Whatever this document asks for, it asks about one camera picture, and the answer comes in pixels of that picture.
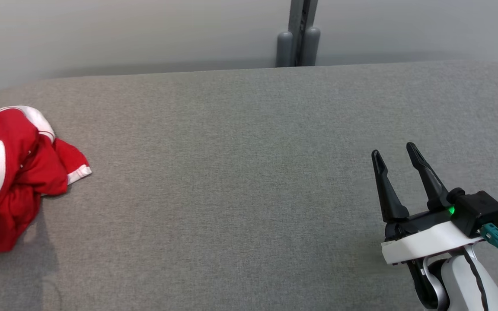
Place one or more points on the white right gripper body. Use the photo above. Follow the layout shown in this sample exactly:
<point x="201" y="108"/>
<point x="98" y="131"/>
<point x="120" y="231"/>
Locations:
<point x="422" y="242"/>

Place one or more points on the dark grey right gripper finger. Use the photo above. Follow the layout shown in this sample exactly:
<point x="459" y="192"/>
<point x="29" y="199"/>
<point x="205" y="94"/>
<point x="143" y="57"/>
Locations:
<point x="389" y="194"/>
<point x="430" y="183"/>

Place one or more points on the red jersey shirt white sleeves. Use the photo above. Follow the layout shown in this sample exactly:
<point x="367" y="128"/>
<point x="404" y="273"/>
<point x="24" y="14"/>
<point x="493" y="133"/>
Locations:
<point x="15" y="181"/>

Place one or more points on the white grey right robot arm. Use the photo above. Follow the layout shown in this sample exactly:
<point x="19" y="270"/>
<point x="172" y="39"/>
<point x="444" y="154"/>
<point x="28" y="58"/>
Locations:
<point x="461" y="280"/>

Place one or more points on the grey cylindrical partition foot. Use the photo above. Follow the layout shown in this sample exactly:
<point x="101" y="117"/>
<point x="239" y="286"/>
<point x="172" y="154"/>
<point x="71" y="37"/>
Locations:
<point x="284" y="49"/>
<point x="312" y="47"/>

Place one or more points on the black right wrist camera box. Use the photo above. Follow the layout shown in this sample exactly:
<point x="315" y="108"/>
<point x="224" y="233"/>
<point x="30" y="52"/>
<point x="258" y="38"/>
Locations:
<point x="478" y="211"/>

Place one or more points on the grey partition post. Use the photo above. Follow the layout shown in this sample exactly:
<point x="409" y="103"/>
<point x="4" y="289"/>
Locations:
<point x="295" y="21"/>

